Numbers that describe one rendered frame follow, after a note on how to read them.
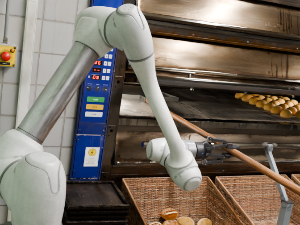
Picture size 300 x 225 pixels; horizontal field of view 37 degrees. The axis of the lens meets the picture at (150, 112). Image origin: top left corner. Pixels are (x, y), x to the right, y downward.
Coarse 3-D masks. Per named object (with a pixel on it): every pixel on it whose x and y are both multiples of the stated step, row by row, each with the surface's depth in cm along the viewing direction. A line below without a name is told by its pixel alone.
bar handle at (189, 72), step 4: (156, 68) 225; (160, 68) 226; (156, 72) 225; (172, 72) 230; (176, 72) 230; (180, 72) 231; (184, 72) 232; (188, 72) 233; (192, 72) 234; (188, 76) 234
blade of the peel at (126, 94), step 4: (124, 88) 316; (128, 88) 318; (132, 88) 320; (136, 88) 323; (140, 88) 325; (124, 92) 302; (128, 92) 304; (132, 92) 306; (136, 92) 308; (140, 92) 310; (164, 92) 319; (124, 96) 284; (128, 96) 285; (132, 96) 287; (136, 96) 288; (164, 96) 297; (168, 96) 312; (172, 96) 309; (168, 100) 299; (172, 100) 300; (176, 100) 301
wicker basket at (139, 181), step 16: (128, 192) 234; (144, 192) 247; (160, 192) 252; (176, 192) 257; (192, 192) 261; (208, 192) 263; (144, 208) 248; (160, 208) 252; (176, 208) 256; (192, 208) 261; (208, 208) 263; (224, 208) 249; (128, 224) 232; (144, 224) 215; (224, 224) 248; (240, 224) 235
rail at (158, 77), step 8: (176, 80) 226; (184, 80) 228; (192, 80) 230; (200, 80) 232; (208, 80) 234; (216, 80) 237; (272, 88) 253; (280, 88) 256; (288, 88) 258; (296, 88) 261
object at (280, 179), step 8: (176, 120) 246; (184, 120) 239; (192, 128) 230; (232, 152) 200; (240, 152) 197; (248, 160) 190; (256, 168) 185; (264, 168) 181; (272, 176) 176; (280, 176) 174; (288, 184) 168; (296, 192) 165
